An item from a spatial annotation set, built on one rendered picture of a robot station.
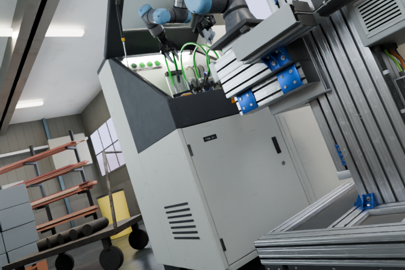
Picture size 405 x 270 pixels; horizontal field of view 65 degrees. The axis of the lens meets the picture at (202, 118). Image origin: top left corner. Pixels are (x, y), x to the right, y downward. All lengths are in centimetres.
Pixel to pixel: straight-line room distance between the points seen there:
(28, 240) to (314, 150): 392
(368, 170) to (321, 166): 84
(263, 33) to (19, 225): 437
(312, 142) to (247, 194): 64
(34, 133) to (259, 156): 806
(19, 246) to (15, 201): 57
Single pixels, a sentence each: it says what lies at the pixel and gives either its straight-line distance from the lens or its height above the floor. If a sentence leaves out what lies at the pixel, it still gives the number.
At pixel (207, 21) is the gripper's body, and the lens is 185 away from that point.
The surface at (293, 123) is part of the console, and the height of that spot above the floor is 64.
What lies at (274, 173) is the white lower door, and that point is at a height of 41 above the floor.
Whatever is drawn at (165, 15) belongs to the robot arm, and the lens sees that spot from 165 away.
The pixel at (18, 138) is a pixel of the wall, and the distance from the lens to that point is 933.
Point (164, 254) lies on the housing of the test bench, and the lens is 221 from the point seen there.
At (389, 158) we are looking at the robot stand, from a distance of 130.
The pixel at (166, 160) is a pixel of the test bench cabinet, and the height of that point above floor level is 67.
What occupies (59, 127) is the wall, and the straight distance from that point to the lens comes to 960.
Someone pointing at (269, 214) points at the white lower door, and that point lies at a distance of 180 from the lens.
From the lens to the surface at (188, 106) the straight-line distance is 165.
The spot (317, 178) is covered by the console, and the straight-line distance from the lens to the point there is 211.
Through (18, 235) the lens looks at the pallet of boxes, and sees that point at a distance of 499.
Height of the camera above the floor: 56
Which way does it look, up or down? 9 degrees up
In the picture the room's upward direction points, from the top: 20 degrees counter-clockwise
